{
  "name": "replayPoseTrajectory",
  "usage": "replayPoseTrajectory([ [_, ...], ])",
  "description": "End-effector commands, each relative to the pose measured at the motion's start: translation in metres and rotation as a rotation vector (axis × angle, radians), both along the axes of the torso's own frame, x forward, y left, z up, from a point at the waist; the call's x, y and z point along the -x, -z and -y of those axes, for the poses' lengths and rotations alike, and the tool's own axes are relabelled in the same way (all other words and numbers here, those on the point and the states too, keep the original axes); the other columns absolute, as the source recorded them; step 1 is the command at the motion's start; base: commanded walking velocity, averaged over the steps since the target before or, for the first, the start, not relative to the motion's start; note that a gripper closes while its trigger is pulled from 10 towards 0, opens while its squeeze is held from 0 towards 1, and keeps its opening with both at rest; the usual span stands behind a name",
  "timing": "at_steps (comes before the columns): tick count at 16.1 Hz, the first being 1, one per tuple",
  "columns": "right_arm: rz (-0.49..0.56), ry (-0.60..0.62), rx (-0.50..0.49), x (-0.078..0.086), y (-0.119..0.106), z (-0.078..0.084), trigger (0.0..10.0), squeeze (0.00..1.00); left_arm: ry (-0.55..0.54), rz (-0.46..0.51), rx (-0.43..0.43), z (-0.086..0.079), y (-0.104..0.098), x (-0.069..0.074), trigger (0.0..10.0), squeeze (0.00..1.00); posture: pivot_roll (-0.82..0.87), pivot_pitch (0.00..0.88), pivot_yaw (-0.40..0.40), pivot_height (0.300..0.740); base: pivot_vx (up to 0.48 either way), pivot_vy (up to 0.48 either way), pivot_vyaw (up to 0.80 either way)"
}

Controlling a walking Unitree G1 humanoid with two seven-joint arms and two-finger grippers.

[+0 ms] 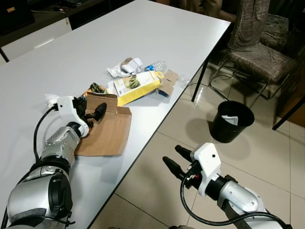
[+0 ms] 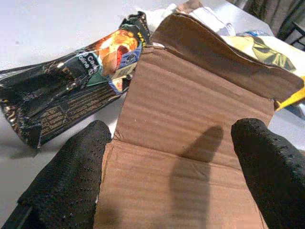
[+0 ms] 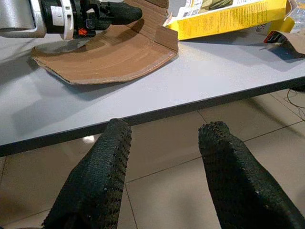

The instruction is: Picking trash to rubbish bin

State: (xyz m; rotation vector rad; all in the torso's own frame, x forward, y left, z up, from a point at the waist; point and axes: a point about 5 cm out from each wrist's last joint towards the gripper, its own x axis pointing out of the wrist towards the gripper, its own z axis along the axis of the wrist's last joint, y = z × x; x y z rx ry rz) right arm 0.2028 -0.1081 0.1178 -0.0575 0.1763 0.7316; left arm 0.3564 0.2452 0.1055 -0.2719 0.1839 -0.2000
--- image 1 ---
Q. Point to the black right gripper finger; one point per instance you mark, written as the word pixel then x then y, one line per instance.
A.
pixel 184 153
pixel 174 168

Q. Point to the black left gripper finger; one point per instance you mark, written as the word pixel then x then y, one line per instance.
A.
pixel 97 112

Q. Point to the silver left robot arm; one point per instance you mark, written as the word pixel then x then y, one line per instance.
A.
pixel 45 191

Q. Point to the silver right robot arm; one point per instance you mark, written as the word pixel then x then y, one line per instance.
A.
pixel 243 198

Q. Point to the black rubbish bin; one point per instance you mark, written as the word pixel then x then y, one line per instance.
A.
pixel 224 133

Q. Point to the dark green snack wrapper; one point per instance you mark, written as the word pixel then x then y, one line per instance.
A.
pixel 97 88

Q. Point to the clear plastic bag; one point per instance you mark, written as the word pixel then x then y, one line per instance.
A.
pixel 51 98

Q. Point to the yellow carton box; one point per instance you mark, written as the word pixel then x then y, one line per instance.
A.
pixel 138 88

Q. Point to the crumpled white paper wrapper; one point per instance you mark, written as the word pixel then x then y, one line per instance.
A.
pixel 121 67

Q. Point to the white paper scrap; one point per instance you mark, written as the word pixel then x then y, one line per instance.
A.
pixel 231 120

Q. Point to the black table leg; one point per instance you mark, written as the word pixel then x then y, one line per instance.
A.
pixel 200 82
pixel 288 114

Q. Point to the clear plastic wrapper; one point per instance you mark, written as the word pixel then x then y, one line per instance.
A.
pixel 183 80

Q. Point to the small brown cardboard box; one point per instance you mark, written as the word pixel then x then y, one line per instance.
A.
pixel 169 81

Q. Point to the clear plastic bottle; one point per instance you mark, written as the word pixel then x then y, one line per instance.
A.
pixel 157 66

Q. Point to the large brown cardboard box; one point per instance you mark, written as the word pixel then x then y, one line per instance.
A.
pixel 296 86

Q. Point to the brown fabric chair chrome legs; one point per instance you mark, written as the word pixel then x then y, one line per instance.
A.
pixel 259 59

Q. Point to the brown fabric chair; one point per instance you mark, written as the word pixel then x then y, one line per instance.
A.
pixel 276 31

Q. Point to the person in beige trousers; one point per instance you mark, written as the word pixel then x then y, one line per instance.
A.
pixel 217 7

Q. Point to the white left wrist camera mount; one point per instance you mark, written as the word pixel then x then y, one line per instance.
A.
pixel 71 110

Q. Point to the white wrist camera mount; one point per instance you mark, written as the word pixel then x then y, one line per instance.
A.
pixel 71 110
pixel 207 162

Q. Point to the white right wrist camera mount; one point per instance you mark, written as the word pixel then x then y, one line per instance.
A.
pixel 207 162

